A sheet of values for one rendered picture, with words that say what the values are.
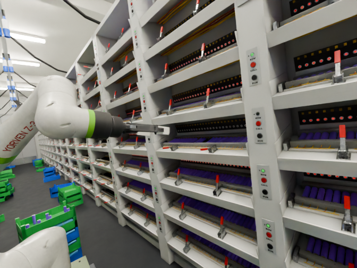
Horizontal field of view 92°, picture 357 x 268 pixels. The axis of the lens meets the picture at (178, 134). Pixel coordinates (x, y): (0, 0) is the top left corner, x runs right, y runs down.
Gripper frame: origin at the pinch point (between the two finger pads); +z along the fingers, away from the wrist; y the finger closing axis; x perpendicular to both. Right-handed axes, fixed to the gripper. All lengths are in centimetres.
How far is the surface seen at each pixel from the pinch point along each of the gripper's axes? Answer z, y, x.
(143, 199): 31, -57, -46
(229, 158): 21.2, 21.7, -10.0
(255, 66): 13.8, 35.7, 21.7
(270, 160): 20.8, 37.6, -9.8
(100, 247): 12, -87, -88
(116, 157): 25, -100, -17
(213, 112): 17.3, 16.2, 9.1
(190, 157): 21.7, -0.6, -10.8
